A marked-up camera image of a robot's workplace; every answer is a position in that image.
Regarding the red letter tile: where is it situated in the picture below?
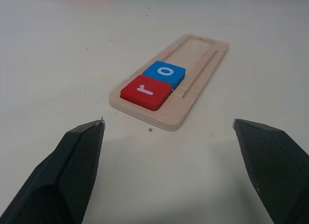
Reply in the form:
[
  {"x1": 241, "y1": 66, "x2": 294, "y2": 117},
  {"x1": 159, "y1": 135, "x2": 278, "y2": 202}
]
[{"x1": 120, "y1": 74, "x2": 171, "y2": 112}]

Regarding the blue letter tile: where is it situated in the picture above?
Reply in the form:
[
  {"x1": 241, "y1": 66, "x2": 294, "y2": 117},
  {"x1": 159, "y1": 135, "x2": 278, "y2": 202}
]
[{"x1": 142, "y1": 60, "x2": 187, "y2": 91}]

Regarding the wooden letter tray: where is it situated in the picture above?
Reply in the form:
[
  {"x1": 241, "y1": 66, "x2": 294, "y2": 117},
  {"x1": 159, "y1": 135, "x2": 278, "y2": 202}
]
[{"x1": 108, "y1": 34, "x2": 230, "y2": 132}]

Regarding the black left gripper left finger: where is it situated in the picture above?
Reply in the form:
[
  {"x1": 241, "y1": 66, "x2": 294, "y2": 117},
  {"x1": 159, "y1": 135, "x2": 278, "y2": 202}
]
[{"x1": 0, "y1": 119, "x2": 106, "y2": 224}]

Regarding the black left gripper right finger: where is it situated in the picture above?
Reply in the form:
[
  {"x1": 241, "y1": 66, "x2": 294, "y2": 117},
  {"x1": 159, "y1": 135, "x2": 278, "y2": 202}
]
[{"x1": 232, "y1": 118, "x2": 309, "y2": 224}]

